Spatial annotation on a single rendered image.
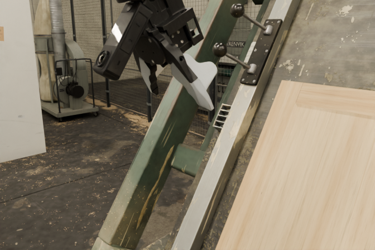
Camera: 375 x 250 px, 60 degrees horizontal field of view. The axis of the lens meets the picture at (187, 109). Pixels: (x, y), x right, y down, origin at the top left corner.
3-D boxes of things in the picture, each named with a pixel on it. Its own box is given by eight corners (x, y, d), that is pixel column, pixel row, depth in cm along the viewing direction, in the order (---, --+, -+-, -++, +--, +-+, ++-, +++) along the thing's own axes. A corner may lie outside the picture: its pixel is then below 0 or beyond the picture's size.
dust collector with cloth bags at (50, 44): (32, 107, 615) (17, -16, 561) (68, 102, 659) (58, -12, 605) (58, 124, 514) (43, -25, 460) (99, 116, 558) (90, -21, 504)
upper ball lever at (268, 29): (265, 41, 89) (225, 15, 85) (270, 29, 90) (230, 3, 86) (273, 37, 86) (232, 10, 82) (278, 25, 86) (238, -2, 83)
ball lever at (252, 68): (249, 78, 87) (207, 54, 83) (254, 66, 88) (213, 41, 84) (256, 77, 83) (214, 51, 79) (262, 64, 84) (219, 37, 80)
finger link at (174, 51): (201, 73, 45) (160, 27, 46) (194, 79, 45) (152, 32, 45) (191, 85, 50) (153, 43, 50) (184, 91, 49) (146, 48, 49)
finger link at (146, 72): (174, 80, 62) (177, 48, 54) (152, 98, 60) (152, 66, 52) (163, 71, 63) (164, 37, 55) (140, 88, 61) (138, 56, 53)
